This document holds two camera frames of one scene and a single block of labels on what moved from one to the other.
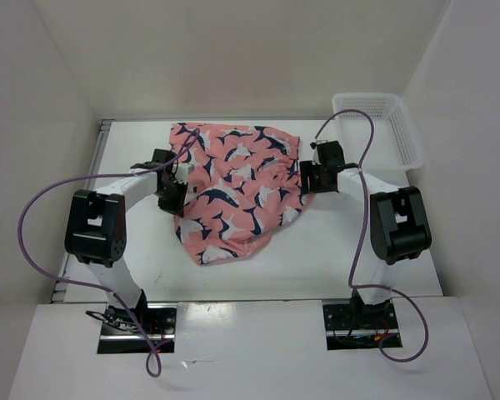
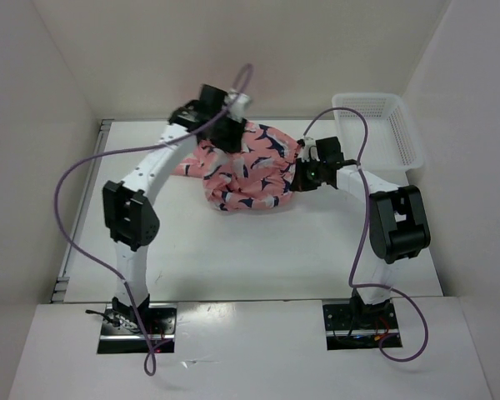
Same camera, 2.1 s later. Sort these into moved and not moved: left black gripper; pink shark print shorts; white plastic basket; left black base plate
Moved: pink shark print shorts; left black gripper
Not moved: white plastic basket; left black base plate
